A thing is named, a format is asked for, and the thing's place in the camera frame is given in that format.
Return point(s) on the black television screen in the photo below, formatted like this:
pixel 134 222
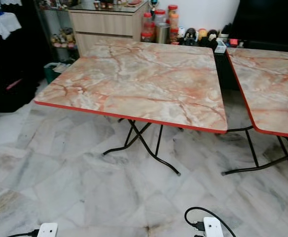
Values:
pixel 267 19

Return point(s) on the glass shelf with figurines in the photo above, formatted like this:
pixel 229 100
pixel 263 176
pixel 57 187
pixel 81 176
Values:
pixel 62 37

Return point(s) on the red-lidded clear plastic jar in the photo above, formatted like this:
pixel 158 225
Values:
pixel 147 27
pixel 160 17

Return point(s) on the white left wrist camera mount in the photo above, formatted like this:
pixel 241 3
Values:
pixel 48 230

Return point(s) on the black bag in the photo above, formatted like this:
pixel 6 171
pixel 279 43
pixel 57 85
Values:
pixel 11 84

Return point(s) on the small white box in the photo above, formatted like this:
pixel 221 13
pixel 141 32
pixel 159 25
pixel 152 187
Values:
pixel 221 47

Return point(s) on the white lace cloth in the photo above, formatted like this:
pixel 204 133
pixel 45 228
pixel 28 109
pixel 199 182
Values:
pixel 2 24

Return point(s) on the green plastic bin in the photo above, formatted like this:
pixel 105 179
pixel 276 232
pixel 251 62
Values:
pixel 50 74

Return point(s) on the light wooden drawer cabinet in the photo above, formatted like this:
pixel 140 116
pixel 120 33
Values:
pixel 104 24

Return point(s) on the marble-pattern folding table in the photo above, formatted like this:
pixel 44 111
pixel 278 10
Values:
pixel 139 81
pixel 272 84

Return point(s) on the black plush toy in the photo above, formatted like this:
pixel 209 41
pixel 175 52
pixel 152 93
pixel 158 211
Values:
pixel 213 38

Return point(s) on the black toy figurine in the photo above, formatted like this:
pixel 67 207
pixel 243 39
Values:
pixel 189 37

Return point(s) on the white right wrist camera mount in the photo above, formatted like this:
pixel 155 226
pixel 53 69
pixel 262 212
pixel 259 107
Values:
pixel 213 227

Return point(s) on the small red-lidded jar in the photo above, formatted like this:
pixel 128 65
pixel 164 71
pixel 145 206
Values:
pixel 174 35

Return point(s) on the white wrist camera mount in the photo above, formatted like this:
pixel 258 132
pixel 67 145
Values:
pixel 48 230
pixel 213 227

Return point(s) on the small red object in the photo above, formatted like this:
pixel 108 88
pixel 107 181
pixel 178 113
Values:
pixel 234 42

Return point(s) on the stainless steel tumbler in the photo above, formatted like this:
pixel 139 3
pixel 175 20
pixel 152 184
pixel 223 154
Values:
pixel 162 33

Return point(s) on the yellow toy figurine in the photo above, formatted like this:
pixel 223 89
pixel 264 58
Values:
pixel 202 34

